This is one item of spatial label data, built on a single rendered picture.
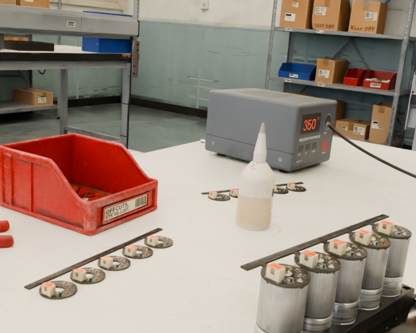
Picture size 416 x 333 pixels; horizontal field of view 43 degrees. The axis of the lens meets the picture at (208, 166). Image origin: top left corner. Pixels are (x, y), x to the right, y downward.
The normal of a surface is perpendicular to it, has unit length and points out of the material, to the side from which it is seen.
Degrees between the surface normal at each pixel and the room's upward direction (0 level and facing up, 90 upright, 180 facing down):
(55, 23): 90
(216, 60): 90
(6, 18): 90
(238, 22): 90
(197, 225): 0
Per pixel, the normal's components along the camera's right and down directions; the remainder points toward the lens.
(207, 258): 0.07, -0.97
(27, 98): -0.59, 0.14
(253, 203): -0.16, 0.23
